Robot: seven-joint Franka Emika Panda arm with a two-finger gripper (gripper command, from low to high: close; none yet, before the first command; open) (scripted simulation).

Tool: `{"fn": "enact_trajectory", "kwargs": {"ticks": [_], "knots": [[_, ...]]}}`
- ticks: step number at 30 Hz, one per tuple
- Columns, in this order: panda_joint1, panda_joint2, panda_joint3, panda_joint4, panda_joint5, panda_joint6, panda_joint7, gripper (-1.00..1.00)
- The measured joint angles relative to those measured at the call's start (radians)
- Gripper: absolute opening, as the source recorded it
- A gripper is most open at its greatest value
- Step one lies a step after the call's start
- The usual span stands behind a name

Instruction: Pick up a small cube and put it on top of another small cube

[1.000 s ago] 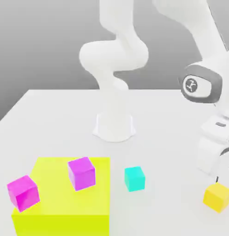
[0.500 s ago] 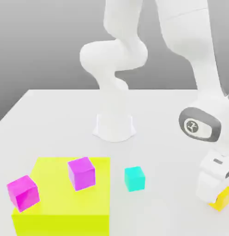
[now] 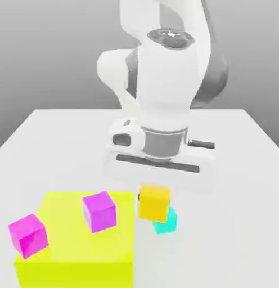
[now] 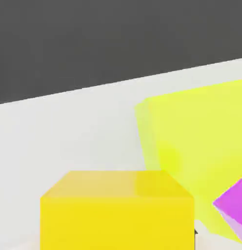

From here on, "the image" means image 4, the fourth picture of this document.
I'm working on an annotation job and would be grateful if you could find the large lime yellow box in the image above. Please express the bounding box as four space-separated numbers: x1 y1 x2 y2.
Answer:
134 78 242 244

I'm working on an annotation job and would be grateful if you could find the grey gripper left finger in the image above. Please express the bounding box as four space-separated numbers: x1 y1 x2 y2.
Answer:
14 240 41 250

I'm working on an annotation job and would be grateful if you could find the small magenta cube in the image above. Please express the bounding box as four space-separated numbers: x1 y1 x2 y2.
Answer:
212 175 242 244

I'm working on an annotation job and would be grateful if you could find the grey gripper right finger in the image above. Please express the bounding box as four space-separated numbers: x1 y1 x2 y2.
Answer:
194 219 229 250

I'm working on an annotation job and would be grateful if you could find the small yellow cube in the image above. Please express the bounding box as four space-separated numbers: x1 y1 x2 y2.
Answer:
40 170 195 250

